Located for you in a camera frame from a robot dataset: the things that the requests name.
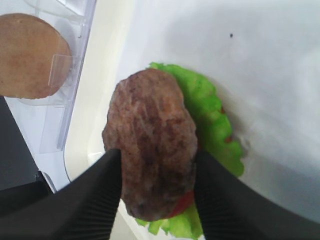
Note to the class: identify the brown meat patty back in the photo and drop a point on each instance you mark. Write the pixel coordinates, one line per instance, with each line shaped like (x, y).
(35, 59)

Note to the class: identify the clear acrylic rack right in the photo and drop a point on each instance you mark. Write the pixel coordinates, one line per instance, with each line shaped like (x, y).
(44, 122)

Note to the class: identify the white paper tray liner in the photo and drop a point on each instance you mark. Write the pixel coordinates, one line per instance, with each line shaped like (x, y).
(264, 58)

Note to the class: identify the green lettuce leaf on tray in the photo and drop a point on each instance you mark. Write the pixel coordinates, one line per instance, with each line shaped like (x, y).
(215, 135)

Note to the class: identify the brown meat patty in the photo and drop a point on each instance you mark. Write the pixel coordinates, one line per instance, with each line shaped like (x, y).
(148, 122)
(35, 59)

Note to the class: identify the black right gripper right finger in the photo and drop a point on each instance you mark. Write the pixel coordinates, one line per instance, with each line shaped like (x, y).
(230, 210)

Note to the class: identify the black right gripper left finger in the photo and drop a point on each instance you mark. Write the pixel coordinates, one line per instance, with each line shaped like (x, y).
(83, 210)

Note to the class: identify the brown meat patty front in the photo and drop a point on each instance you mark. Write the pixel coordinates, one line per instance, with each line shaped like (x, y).
(148, 122)

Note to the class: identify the red tomato slice on tray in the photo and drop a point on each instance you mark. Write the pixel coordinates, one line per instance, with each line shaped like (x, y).
(185, 202)

